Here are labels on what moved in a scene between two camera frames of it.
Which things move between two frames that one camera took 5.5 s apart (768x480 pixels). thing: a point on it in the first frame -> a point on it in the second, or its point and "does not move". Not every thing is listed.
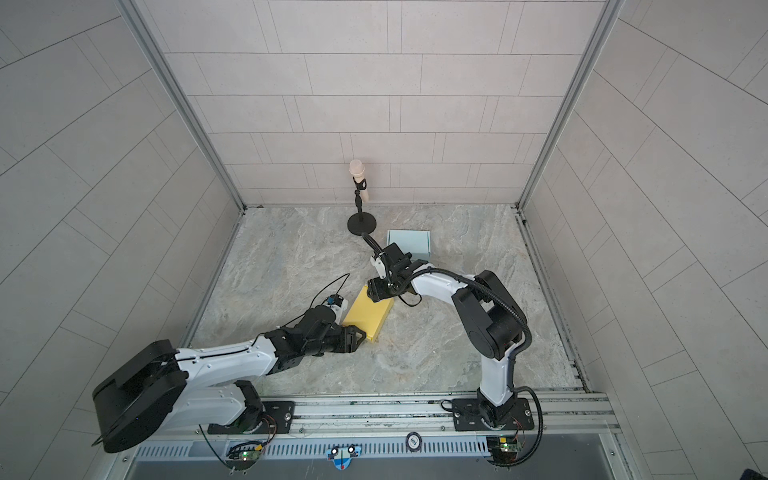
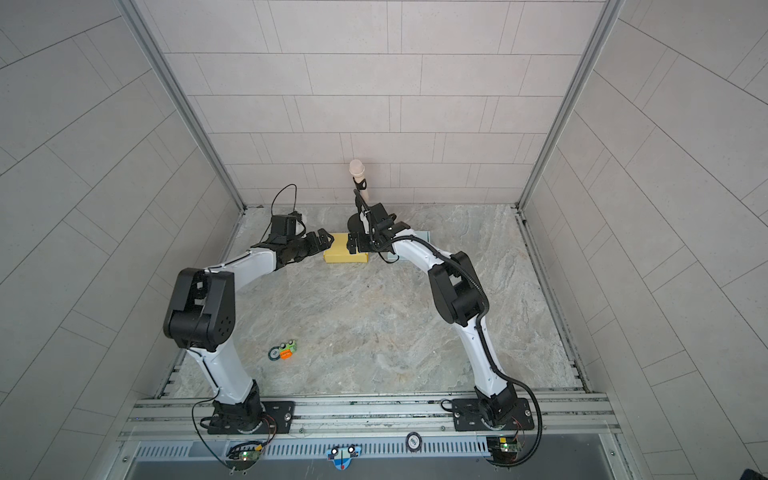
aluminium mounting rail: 412,418 does not move
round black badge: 413,441 does not move
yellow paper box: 367,315 -> 340,253
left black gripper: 351,339 -> 314,247
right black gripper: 376,289 -> 364,243
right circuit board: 503,449 does not move
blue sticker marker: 342,456 does not move
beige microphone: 357,169 does not move
